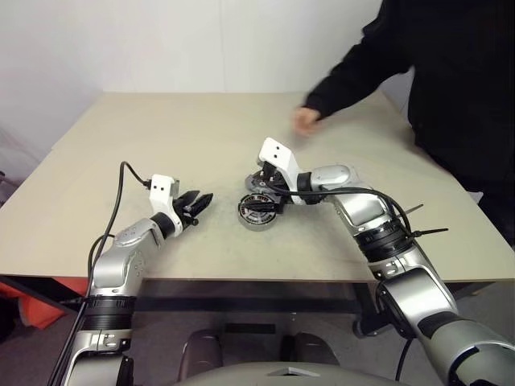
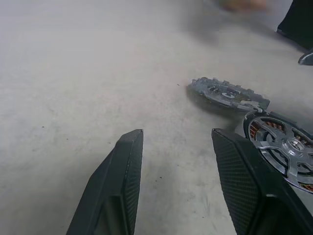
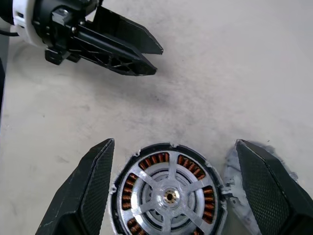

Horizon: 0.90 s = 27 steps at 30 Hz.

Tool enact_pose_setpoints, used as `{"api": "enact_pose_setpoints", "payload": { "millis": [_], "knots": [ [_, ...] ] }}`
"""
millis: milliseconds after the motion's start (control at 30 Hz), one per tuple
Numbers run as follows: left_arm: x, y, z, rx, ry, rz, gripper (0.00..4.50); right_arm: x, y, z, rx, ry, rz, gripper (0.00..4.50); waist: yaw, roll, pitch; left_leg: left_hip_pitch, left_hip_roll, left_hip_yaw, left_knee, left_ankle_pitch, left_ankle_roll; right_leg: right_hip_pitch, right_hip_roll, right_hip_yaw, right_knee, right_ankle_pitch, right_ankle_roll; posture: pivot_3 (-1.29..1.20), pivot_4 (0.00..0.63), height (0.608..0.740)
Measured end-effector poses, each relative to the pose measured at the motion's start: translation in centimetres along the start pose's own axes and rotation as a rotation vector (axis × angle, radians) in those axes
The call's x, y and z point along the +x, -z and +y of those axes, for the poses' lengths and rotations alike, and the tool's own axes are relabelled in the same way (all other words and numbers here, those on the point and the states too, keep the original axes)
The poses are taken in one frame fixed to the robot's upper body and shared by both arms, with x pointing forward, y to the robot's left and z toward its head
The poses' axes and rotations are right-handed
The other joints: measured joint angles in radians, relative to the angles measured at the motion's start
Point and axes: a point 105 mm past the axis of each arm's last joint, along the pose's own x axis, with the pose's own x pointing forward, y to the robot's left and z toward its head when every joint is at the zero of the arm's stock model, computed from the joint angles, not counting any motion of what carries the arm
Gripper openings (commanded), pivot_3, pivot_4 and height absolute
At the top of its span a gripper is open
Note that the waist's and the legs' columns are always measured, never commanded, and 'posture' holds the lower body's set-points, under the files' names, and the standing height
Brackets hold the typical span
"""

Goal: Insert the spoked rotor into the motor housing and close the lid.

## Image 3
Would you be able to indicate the motor housing with copper windings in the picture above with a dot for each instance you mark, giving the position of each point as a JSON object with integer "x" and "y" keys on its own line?
{"x": 185, "y": 162}

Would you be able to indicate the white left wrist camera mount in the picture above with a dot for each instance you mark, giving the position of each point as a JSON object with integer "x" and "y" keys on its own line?
{"x": 23, "y": 27}

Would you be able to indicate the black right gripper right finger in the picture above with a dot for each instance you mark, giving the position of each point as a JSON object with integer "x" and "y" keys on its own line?
{"x": 274, "y": 195}

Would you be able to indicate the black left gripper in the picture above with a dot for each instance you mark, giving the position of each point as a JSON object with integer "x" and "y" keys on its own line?
{"x": 46, "y": 31}

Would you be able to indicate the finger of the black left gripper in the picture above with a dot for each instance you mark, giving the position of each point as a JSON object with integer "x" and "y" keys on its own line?
{"x": 127, "y": 31}

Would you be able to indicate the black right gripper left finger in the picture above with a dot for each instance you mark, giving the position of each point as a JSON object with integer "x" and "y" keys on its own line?
{"x": 80, "y": 200}

